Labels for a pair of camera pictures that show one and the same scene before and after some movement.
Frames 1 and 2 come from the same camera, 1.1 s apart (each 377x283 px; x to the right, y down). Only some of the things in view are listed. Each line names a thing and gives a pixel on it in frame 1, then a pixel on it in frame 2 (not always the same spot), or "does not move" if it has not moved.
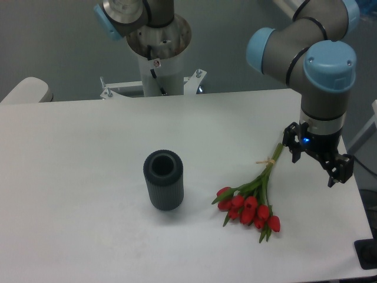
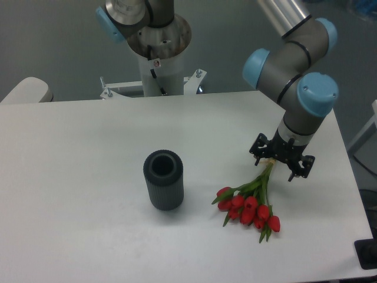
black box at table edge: [366, 252] does not move
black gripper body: [327, 143] to [288, 152]
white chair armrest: [30, 90] does not move
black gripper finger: [293, 139] to [261, 147]
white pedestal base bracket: [191, 84] does not move
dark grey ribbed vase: [164, 173] does not move
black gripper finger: [339, 167] to [307, 162]
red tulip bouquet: [250, 203] does not move
